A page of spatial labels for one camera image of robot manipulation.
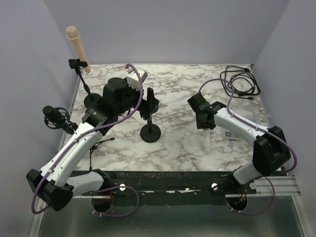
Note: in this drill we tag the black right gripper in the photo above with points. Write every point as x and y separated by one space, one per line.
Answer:
201 125

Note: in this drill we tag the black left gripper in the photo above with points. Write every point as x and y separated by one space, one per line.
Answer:
147 106

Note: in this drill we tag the white handheld microphone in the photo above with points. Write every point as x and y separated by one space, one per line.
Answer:
206 137

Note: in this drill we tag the black round-base mic stand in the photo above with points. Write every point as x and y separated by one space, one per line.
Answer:
150 132

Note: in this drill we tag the black shock-mount tripod stand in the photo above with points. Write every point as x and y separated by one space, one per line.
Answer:
86 136

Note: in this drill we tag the black handheld microphone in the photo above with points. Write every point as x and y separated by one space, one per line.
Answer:
52 115

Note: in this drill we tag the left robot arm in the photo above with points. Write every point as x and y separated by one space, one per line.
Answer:
53 182

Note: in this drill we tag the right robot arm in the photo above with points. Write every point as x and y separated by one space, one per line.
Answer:
269 144

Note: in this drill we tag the black stand with peach mic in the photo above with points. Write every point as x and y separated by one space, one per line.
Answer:
85 84

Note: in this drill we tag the peach handheld microphone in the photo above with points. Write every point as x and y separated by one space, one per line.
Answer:
75 37

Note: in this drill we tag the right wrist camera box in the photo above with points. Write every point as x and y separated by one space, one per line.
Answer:
198 103

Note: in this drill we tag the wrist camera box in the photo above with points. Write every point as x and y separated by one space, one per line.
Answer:
198 103
132 78

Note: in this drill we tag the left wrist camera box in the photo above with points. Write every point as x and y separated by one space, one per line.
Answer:
132 78

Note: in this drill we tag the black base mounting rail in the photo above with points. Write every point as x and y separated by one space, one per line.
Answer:
171 188

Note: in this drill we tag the aluminium extrusion rail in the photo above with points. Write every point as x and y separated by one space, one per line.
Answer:
283 186

